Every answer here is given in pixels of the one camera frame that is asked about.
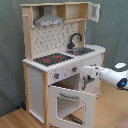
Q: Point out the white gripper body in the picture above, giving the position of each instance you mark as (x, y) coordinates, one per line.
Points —
(92, 71)

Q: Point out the white oven door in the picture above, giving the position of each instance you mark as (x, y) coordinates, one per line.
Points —
(63, 102)

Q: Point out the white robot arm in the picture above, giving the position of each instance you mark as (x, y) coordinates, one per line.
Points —
(115, 78)

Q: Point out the white wooden toy kitchen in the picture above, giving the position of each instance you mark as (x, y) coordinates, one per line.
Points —
(45, 40)

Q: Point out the right red stove knob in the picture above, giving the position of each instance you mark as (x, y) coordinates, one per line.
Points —
(74, 69)

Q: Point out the red stove knob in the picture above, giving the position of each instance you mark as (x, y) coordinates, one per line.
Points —
(56, 75)
(74, 69)

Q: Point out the metal toy sink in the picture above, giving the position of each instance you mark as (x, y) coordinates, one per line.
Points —
(79, 51)

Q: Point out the left red stove knob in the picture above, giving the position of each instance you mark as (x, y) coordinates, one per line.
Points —
(56, 75)

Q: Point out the grey backdrop curtain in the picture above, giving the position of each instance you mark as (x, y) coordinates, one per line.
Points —
(110, 32)

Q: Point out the black stovetop red burners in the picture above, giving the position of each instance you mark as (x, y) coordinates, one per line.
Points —
(52, 59)

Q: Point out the white microwave door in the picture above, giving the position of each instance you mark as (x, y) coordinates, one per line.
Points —
(94, 12)

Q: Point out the grey range hood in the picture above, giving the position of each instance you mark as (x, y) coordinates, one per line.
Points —
(48, 18)

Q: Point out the grey cabinet door handle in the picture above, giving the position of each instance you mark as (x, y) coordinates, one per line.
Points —
(84, 83)

